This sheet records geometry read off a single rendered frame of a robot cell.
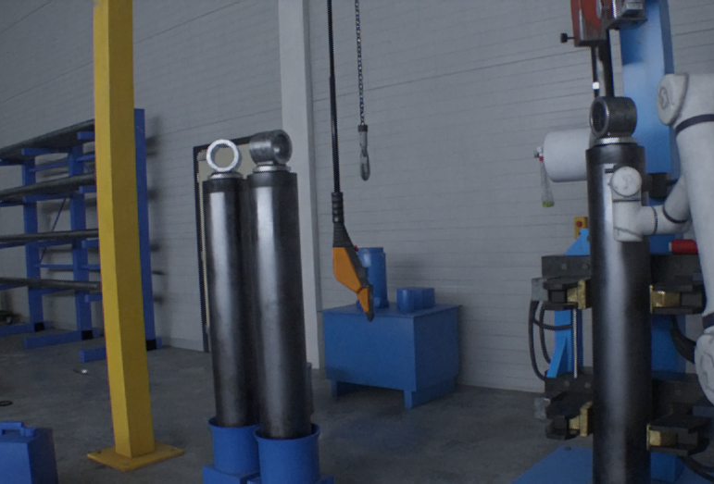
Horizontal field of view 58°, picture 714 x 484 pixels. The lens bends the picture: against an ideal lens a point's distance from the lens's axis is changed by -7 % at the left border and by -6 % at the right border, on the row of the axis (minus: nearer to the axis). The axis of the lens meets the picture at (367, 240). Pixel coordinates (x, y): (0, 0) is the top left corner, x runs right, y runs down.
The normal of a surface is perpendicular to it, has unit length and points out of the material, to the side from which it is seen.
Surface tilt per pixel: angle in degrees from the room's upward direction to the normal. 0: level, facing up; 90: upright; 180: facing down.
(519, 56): 90
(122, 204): 90
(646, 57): 90
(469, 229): 90
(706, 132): 71
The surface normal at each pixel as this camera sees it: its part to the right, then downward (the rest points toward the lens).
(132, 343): 0.78, -0.02
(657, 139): -0.62, 0.05
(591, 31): -0.01, 0.02
